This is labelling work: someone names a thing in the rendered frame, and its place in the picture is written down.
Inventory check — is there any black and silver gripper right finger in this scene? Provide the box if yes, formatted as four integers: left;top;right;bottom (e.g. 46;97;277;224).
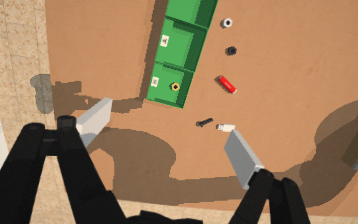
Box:
224;129;311;224

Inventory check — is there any red battery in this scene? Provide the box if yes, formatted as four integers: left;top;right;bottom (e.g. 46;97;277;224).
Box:
218;76;237;94

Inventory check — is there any green three-compartment bin rack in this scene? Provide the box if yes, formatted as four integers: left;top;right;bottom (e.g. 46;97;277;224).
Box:
147;0;218;108

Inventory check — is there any dark grey hex nut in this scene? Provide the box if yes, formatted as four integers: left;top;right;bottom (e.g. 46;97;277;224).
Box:
228;46;237;55

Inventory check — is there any white hex nut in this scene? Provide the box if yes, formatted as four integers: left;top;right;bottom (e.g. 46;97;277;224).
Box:
223;18;232;28

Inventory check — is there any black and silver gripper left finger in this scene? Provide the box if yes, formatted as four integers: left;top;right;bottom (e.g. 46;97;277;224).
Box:
0;97;130;224

